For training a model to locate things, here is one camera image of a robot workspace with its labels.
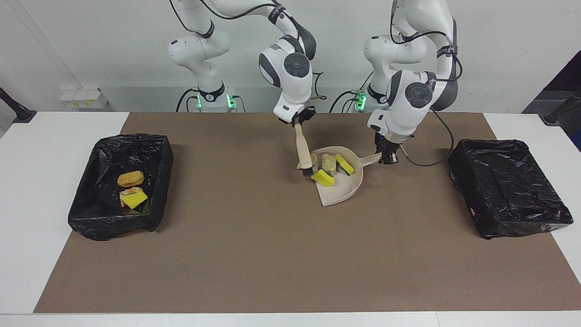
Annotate beige brush black bristles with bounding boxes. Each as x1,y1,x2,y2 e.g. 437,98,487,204
294,124,314,178

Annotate notched yellow sponge piece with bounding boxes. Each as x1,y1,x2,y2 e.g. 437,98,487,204
335,154,356,176

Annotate beige plastic dustpan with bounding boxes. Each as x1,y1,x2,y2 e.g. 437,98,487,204
310,146,383,208

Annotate wavy green yellow sponge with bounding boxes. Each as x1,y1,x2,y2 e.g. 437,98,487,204
310,169,335,186

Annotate brown bread roll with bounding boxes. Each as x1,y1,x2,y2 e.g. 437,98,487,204
117,170,145,188

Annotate wedge yellow green sponge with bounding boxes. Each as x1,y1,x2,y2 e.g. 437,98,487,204
119,191,148,210

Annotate black bag-lined bin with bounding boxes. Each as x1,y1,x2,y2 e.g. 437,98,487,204
68,133,174,241
448,139,574,240

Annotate brown table mat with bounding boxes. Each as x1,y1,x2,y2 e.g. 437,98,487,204
34,112,581,314

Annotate black stand foot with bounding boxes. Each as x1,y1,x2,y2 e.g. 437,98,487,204
0,86,37,124
539,89,581,126

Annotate dark background panel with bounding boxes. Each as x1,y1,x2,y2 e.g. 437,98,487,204
522,50,581,151

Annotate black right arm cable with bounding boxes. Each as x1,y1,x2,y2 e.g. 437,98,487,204
310,70,327,101

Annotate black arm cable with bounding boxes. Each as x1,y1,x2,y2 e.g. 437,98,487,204
390,0,463,168
310,70,327,101

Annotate black base power cable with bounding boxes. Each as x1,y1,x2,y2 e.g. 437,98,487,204
176,89,200,113
329,90,364,113

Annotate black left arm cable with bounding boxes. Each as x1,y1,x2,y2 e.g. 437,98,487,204
390,0,463,168

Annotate white wall socket box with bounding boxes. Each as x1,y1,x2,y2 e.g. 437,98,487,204
59,87,108,109

